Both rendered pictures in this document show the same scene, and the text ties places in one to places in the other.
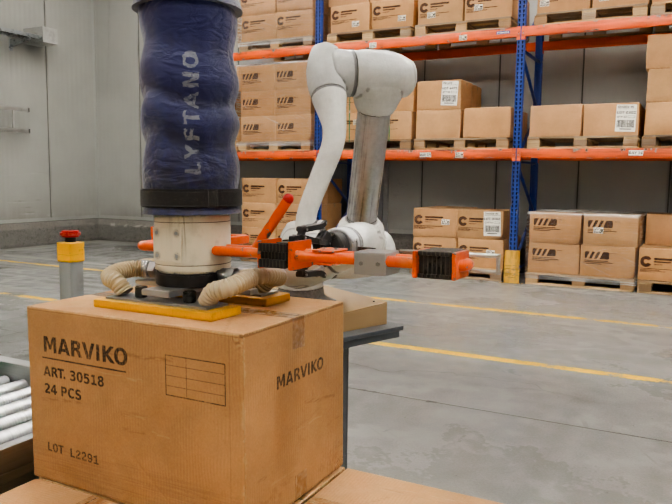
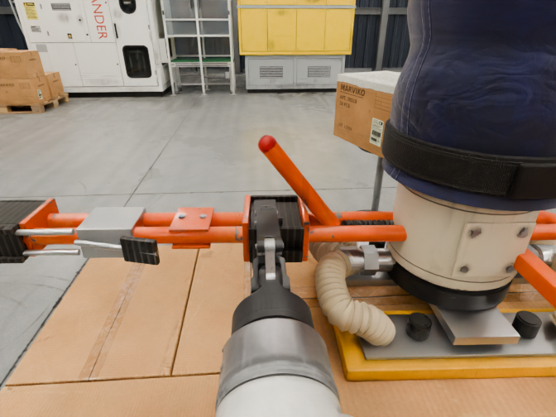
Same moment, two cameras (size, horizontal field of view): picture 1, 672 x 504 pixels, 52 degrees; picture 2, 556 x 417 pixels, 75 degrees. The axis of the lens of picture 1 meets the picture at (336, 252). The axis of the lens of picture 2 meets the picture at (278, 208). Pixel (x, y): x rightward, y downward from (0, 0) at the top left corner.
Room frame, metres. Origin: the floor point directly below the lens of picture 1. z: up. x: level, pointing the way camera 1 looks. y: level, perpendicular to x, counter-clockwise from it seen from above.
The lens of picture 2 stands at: (1.82, -0.11, 1.33)
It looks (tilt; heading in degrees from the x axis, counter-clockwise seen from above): 28 degrees down; 149
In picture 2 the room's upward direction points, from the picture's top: straight up
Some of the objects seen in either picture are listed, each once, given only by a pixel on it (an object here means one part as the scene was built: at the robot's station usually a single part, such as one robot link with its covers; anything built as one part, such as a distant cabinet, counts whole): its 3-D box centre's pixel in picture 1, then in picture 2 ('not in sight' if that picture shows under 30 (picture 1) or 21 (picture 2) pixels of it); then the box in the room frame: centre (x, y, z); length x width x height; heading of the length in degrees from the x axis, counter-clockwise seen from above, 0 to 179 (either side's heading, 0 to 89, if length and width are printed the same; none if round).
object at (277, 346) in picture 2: (340, 245); (275, 377); (1.65, -0.01, 1.08); 0.09 x 0.06 x 0.09; 62
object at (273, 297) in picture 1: (220, 287); (470, 333); (1.66, 0.28, 0.97); 0.34 x 0.10 x 0.05; 61
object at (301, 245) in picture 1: (284, 253); (275, 226); (1.45, 0.11, 1.08); 0.10 x 0.08 x 0.06; 151
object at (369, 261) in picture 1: (376, 262); (115, 231); (1.35, -0.08, 1.08); 0.07 x 0.07 x 0.04; 61
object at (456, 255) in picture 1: (440, 263); (14, 226); (1.28, -0.19, 1.08); 0.08 x 0.07 x 0.05; 61
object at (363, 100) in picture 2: not in sight; (388, 112); (0.23, 1.66, 0.82); 0.60 x 0.40 x 0.40; 173
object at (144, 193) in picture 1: (192, 197); (478, 146); (1.58, 0.33, 1.19); 0.23 x 0.23 x 0.04
